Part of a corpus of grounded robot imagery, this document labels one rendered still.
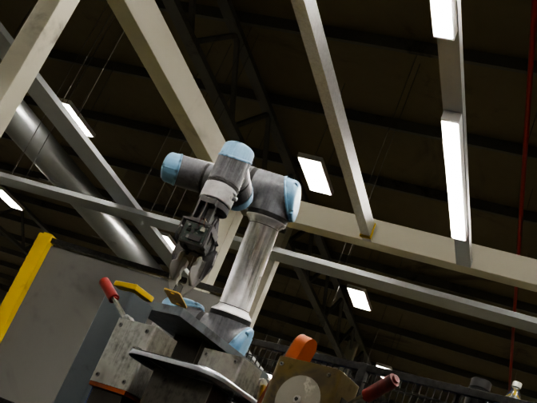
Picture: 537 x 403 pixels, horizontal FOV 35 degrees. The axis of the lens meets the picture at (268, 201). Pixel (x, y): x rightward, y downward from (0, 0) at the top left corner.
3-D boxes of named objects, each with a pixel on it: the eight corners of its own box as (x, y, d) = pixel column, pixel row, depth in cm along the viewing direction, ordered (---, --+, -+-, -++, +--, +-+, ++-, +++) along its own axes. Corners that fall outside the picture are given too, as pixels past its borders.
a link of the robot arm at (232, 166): (258, 161, 197) (255, 143, 189) (240, 202, 193) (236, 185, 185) (227, 152, 198) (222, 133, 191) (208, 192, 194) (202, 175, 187)
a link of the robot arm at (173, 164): (225, 157, 248) (166, 141, 200) (260, 168, 246) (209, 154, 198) (213, 196, 249) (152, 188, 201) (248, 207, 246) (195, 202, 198)
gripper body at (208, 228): (170, 239, 180) (193, 190, 184) (179, 255, 187) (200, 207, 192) (204, 249, 178) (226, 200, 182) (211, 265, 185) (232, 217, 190)
